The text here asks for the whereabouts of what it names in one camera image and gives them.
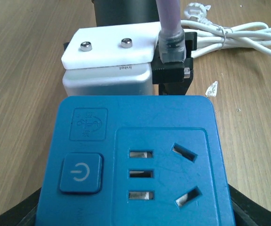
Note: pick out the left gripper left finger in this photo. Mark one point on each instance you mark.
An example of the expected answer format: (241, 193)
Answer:
(23, 214)

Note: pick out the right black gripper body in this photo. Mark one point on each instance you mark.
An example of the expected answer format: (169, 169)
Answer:
(175, 78)

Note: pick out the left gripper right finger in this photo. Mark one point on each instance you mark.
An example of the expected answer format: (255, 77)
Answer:
(247, 212)

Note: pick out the blue power socket cube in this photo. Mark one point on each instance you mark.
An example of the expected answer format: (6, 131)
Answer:
(135, 161)

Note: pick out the white paint flakes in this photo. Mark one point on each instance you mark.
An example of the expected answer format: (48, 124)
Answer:
(212, 90)

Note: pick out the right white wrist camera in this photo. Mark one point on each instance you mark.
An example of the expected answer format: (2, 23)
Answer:
(110, 60)

